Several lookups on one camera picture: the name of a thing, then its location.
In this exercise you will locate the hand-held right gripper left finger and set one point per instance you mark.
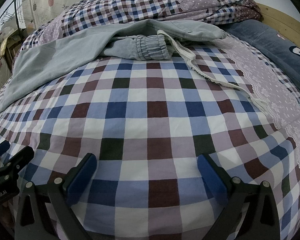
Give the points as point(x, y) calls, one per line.
point(83, 177)

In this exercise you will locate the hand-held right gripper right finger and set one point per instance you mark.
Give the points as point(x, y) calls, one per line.
point(212, 177)

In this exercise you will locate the light grey hooded sweatshirt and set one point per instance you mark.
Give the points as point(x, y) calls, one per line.
point(52, 62)

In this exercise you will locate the black metal clothes rack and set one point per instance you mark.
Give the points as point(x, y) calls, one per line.
point(16, 12)

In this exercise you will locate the checkered bed sheet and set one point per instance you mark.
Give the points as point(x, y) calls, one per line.
point(150, 130)

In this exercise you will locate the dark blue plush pillow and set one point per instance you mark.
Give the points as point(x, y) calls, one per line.
point(267, 45)

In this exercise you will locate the wooden headboard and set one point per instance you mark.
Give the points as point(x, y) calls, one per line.
point(277, 17)

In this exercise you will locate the folded checkered quilt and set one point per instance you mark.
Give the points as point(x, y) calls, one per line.
point(130, 7)

